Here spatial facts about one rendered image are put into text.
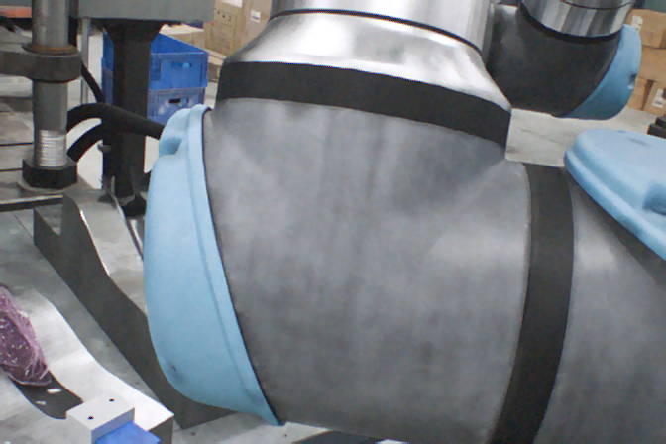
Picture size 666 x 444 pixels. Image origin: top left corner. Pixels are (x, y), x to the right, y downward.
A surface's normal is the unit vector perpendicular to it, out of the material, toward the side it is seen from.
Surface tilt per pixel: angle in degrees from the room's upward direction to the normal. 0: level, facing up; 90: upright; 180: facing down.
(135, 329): 90
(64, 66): 90
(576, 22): 117
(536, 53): 112
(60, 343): 29
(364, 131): 69
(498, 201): 24
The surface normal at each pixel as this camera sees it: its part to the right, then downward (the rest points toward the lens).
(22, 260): 0.14, -0.92
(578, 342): -0.07, 0.07
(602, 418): -0.11, 0.46
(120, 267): 0.32, -0.74
